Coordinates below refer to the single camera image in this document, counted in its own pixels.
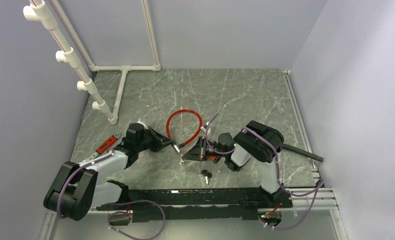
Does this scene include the black-headed keys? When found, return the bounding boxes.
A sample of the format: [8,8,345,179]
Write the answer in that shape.
[196,169,213,185]

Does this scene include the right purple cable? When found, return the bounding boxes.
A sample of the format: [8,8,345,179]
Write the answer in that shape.
[204,114,326,231]

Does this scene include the red cable lock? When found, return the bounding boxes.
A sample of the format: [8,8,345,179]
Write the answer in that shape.
[165,109,203,154]

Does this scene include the black rubber hose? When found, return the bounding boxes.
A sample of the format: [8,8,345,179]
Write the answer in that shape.
[281,143,325,163]

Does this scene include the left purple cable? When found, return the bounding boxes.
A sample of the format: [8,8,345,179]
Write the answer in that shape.
[55,149,167,240]

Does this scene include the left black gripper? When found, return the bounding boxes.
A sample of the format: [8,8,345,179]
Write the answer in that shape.
[136,126,174,154]

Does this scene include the purple cable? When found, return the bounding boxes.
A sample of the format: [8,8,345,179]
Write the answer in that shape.
[204,114,326,231]
[55,149,167,240]

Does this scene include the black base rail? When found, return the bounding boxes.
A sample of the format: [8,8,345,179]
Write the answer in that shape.
[96,187,293,223]

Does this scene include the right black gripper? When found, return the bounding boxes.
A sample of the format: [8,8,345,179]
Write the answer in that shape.
[182,136,228,161]

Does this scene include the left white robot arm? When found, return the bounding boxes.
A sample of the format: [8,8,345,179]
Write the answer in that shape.
[43,122,174,221]

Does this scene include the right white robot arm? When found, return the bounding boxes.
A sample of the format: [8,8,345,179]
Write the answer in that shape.
[181,120,284,208]

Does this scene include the white PVC pipe frame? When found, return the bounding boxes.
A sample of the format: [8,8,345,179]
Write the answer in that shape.
[22,0,162,125]

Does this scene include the red-handled adjustable wrench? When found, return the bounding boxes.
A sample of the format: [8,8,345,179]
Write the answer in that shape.
[84,132,121,162]

